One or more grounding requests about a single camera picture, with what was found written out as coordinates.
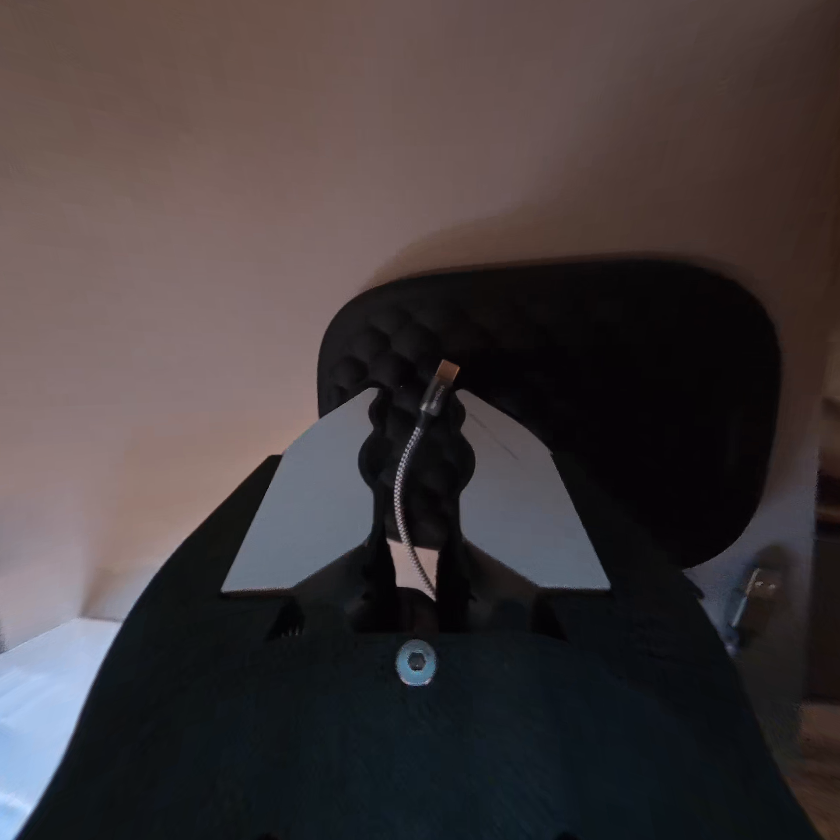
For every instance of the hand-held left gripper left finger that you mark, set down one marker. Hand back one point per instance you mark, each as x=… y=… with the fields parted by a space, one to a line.
x=308 y=512

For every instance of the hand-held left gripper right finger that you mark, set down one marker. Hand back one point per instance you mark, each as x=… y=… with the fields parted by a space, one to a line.
x=525 y=512

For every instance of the black quilted pad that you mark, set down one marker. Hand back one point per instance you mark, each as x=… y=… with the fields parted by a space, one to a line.
x=623 y=394

